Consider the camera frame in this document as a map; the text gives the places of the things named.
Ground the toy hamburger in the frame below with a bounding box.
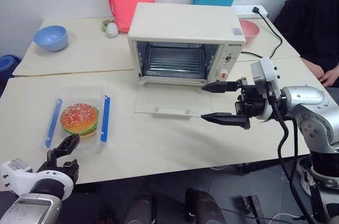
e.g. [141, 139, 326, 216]
[60, 103, 100, 140]

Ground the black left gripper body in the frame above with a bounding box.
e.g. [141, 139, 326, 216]
[37, 148, 81, 185]

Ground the black plug and power cord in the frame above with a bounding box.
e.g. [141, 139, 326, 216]
[240, 6, 283, 58]

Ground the thin white floor cable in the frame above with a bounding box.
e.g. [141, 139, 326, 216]
[219, 207, 301, 221]

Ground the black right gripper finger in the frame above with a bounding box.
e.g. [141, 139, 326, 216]
[201, 80, 242, 94]
[200, 112, 251, 129]

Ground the person's bare hand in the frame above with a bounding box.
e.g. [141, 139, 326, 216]
[319, 65, 339, 87]

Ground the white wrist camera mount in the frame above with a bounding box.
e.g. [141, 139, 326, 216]
[0, 158, 75, 201]
[251, 57, 282, 123]

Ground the white power strip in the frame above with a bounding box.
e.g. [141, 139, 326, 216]
[232, 4, 269, 19]

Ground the glass oven door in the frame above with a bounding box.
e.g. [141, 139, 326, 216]
[133, 85, 213, 119]

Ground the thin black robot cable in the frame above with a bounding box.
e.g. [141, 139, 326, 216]
[287, 114, 299, 190]

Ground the clear container with blue clips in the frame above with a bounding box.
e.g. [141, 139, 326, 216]
[40, 86, 115, 154]

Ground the blue bowl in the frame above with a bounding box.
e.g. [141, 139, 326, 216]
[32, 25, 69, 52]

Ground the person in black clothing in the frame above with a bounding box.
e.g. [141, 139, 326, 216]
[273, 0, 339, 97]

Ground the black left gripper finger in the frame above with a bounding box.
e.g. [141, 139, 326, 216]
[53, 133, 81, 156]

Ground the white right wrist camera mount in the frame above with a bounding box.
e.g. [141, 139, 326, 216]
[251, 57, 282, 123]

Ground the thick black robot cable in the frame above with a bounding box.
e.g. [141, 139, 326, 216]
[267, 90, 328, 224]

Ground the pink bowl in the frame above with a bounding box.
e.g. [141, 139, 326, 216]
[239, 19, 261, 45]

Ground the white and green toy vegetable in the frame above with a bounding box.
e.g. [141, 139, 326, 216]
[101, 19, 119, 38]

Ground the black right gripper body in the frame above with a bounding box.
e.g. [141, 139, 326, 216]
[235, 77, 268, 119]

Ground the cream toaster oven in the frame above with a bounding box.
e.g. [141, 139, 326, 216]
[127, 2, 247, 86]

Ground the dark rounded shape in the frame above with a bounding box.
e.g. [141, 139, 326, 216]
[184, 187, 226, 224]
[123, 193, 160, 224]

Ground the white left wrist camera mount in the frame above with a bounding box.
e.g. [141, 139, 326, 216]
[0, 158, 75, 201]

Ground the dark metal bar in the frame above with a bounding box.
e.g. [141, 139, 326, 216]
[242, 194, 266, 224]

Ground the metal oven rack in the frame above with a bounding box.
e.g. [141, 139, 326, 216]
[144, 48, 207, 79]

